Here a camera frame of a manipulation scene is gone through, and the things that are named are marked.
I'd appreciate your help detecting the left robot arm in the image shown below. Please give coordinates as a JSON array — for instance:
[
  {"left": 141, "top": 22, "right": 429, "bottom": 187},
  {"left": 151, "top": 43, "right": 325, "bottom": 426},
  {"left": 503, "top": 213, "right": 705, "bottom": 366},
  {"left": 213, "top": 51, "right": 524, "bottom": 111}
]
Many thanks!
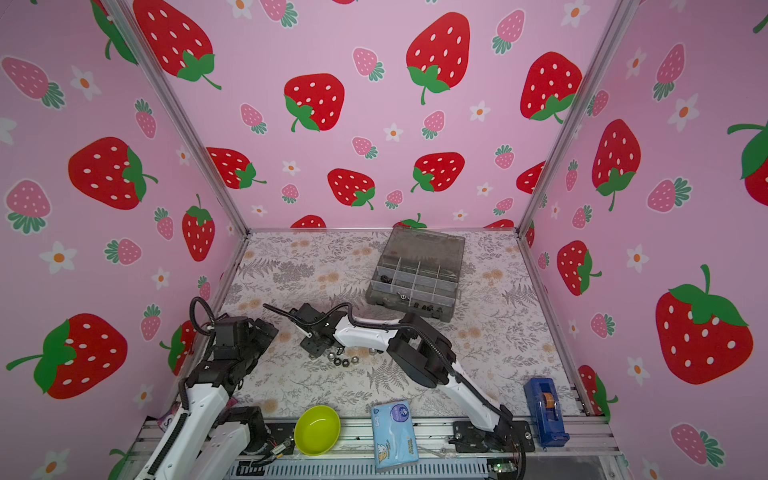
[{"left": 136, "top": 317, "right": 278, "bottom": 479}]

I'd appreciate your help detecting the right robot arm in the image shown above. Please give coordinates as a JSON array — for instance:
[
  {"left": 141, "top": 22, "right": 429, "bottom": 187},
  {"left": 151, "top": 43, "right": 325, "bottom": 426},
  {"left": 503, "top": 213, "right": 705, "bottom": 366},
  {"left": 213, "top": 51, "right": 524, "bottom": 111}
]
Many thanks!
[{"left": 286, "top": 302, "right": 514, "bottom": 447}]

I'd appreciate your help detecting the lime green bowl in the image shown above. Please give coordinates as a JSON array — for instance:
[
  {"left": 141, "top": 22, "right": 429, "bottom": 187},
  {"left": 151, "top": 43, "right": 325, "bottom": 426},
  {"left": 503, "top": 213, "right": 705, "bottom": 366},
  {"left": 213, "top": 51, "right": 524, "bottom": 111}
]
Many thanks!
[{"left": 293, "top": 405, "right": 341, "bottom": 456}]

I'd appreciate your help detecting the purple candy bag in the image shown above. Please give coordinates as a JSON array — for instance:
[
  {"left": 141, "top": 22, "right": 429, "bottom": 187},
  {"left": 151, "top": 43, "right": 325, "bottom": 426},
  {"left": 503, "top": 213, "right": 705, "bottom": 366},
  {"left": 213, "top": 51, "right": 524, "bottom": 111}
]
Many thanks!
[{"left": 157, "top": 402, "right": 180, "bottom": 432}]

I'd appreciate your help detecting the grey plastic compartment organizer box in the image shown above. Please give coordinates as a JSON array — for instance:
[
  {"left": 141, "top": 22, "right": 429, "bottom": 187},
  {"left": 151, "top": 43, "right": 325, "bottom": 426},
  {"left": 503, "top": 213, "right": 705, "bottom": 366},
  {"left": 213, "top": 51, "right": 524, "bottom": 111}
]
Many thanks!
[{"left": 365, "top": 226, "right": 465, "bottom": 323}]

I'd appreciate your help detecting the blue tissue pack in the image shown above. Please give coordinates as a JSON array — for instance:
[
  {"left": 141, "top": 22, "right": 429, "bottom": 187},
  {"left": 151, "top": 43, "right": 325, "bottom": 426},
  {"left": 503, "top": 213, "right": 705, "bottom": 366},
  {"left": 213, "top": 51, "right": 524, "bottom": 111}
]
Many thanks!
[{"left": 371, "top": 400, "right": 419, "bottom": 471}]

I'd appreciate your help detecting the blue tape dispenser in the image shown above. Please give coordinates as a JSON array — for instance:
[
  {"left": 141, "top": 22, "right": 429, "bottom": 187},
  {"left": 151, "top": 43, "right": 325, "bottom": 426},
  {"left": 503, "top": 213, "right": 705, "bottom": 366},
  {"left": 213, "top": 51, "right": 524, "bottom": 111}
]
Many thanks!
[{"left": 524, "top": 377, "right": 570, "bottom": 448}]

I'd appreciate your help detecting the aluminium front rail frame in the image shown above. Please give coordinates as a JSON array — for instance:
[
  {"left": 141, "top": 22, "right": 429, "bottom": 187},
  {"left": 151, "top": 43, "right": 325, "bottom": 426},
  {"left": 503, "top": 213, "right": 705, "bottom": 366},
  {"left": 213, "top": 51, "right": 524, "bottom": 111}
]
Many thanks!
[{"left": 223, "top": 417, "right": 634, "bottom": 479}]

